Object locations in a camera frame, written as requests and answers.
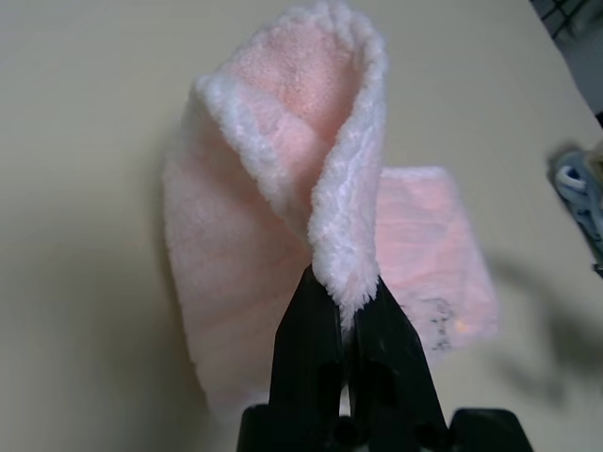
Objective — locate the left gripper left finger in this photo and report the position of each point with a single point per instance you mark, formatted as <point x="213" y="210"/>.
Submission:
<point x="311" y="353"/>

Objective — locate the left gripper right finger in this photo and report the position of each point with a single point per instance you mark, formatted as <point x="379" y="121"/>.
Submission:
<point x="391" y="367"/>

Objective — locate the pink terry towel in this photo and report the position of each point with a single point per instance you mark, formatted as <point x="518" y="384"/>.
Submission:
<point x="226" y="235"/>

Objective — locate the light blue folded towel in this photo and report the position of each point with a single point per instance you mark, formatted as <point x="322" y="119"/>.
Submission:
<point x="579" y="198"/>

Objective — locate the black foam floor mat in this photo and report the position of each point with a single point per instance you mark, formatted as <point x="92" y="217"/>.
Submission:
<point x="579" y="47"/>

